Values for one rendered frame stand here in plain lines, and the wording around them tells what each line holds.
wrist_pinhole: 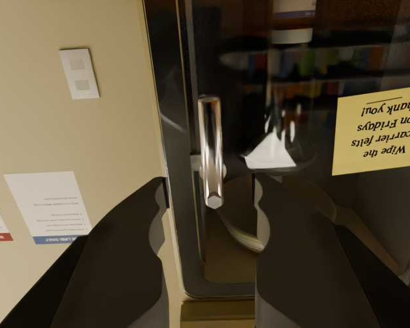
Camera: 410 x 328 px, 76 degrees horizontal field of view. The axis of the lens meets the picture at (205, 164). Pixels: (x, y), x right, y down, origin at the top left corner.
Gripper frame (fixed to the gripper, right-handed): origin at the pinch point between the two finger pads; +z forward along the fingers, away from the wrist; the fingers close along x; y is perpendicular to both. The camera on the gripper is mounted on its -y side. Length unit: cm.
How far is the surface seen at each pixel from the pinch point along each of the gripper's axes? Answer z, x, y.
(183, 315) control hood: 10.4, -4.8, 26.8
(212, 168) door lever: 6.3, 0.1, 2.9
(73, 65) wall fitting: 55, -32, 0
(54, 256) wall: 55, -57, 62
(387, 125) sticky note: 11.3, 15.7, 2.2
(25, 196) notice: 55, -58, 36
